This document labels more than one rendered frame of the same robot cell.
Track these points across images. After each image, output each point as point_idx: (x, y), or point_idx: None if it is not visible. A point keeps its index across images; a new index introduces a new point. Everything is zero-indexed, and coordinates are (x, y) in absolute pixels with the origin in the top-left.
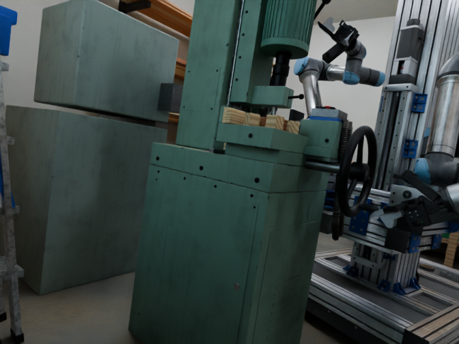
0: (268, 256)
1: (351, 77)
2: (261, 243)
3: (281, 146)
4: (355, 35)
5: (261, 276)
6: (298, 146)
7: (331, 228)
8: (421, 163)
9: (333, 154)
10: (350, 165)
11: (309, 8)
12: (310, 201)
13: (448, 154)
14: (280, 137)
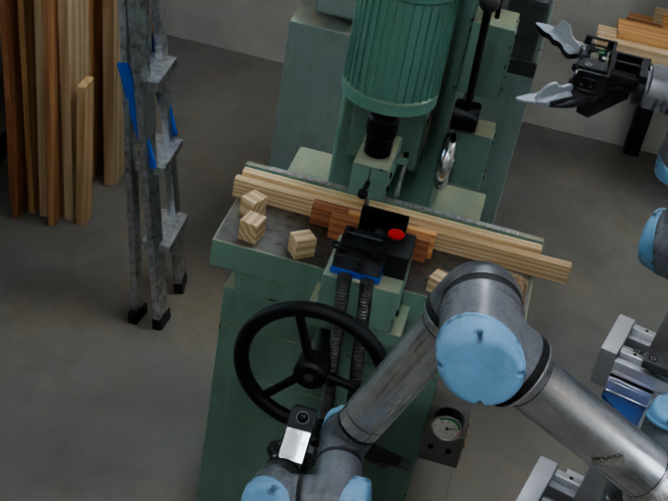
0: (231, 404)
1: (656, 168)
2: (212, 380)
3: (240, 267)
4: (604, 82)
5: (222, 424)
6: (295, 278)
7: (433, 453)
8: (329, 413)
9: (314, 320)
10: (243, 347)
11: (388, 39)
12: (363, 376)
13: (341, 425)
14: (233, 254)
